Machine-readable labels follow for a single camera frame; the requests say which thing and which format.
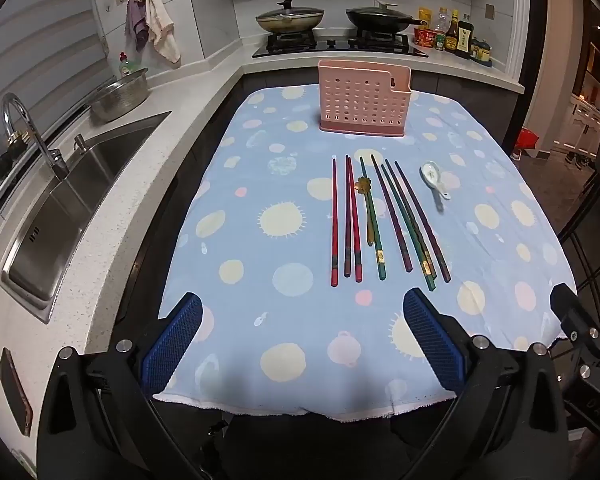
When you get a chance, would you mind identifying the purple hanging cloth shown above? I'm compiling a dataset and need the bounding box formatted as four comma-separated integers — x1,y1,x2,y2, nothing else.
126,0,151,52

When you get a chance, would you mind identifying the blue printed tablecloth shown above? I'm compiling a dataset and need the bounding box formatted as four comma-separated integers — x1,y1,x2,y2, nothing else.
152,82,578,423

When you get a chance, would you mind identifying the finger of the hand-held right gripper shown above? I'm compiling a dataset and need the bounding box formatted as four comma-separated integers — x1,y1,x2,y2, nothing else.
550,282,600,391

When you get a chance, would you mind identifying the white hanging towel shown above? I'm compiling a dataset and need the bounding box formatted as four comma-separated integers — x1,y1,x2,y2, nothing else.
142,0,182,65

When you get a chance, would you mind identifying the steel kitchen sink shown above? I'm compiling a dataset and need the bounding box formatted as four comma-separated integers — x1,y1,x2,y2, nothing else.
0,110,173,323

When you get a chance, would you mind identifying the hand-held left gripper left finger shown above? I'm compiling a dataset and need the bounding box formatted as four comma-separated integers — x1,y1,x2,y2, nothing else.
37,292,203,480

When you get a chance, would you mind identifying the brown sauce bottle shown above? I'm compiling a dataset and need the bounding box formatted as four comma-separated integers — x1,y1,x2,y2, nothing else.
444,10,461,53

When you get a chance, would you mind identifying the dark red chopstick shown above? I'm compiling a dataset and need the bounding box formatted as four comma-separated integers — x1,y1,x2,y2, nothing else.
343,155,351,277

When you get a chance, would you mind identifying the gold flower spoon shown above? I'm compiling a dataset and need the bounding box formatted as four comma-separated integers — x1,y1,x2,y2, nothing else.
355,176,377,247

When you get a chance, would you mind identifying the black gas stove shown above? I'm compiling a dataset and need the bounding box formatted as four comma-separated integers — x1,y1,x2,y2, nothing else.
251,27,429,59

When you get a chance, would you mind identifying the black wok with lid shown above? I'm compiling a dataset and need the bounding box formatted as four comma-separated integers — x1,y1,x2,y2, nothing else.
345,2,428,31

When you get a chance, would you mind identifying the red bag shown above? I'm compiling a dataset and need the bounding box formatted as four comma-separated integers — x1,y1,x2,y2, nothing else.
512,129,541,153

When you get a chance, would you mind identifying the white window blind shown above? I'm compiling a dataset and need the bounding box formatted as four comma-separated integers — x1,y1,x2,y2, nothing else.
0,0,106,126

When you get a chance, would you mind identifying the phone in brown case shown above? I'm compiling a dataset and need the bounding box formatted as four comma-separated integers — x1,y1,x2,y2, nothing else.
0,347,34,436

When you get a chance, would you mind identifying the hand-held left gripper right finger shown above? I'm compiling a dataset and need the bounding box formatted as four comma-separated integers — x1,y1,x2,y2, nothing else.
402,287,571,480

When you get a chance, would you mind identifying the chrome faucet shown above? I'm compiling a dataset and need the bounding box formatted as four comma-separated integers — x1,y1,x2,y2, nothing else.
1,92,71,181

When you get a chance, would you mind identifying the dark soy sauce bottle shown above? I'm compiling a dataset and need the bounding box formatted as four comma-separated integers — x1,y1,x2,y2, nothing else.
455,15,475,58

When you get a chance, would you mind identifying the green chopstick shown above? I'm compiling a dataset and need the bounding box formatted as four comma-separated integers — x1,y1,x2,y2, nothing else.
359,156,387,281
380,164,437,292

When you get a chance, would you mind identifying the purple chopstick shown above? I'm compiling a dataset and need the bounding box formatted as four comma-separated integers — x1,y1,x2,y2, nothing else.
385,159,437,281
394,161,452,283
370,154,413,273

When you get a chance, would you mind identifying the pan with glass lid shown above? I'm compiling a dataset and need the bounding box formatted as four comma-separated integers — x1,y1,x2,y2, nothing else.
255,0,326,35

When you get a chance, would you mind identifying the white cabinet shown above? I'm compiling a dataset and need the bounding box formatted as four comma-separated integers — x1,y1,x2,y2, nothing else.
570,90,600,153

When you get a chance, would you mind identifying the pink perforated utensil holder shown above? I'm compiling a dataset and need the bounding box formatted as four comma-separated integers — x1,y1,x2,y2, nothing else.
317,59,413,135

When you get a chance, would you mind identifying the steel mixing bowl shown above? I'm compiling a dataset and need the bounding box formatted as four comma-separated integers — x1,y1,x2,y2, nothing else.
87,67,150,123

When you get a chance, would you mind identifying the white ceramic spoon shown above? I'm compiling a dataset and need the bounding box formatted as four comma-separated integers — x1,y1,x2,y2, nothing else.
419,161,452,201

